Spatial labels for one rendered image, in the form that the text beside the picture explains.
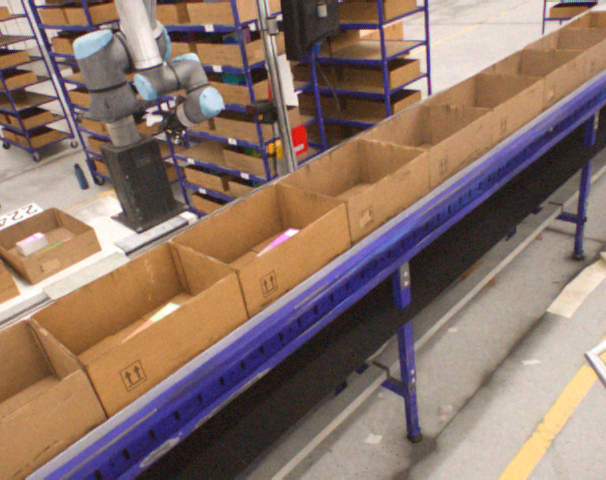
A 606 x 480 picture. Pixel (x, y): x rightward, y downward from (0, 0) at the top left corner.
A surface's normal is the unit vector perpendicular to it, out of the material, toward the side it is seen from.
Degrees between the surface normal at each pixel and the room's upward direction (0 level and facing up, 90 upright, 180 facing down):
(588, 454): 0
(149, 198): 90
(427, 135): 90
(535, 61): 90
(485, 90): 90
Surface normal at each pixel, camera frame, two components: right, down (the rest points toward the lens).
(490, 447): -0.16, -0.85
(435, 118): -0.69, 0.46
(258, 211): 0.69, 0.26
